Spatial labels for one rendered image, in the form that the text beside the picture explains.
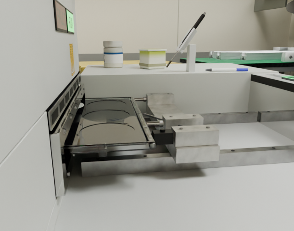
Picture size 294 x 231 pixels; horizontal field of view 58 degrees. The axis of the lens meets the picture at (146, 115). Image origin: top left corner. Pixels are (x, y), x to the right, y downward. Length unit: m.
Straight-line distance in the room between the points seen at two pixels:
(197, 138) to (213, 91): 0.41
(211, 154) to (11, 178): 0.34
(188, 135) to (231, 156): 0.12
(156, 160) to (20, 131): 0.30
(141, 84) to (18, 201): 0.61
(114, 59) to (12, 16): 0.74
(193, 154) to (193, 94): 0.40
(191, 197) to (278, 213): 0.13
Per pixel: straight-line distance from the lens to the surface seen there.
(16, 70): 0.26
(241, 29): 4.48
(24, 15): 0.30
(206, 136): 0.49
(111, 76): 0.80
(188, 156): 0.48
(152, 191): 0.46
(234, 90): 0.90
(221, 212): 0.43
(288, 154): 0.62
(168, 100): 0.79
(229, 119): 0.84
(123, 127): 0.52
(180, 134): 0.47
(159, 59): 0.95
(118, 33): 3.69
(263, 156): 0.59
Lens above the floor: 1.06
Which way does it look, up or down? 16 degrees down
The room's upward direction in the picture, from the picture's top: straight up
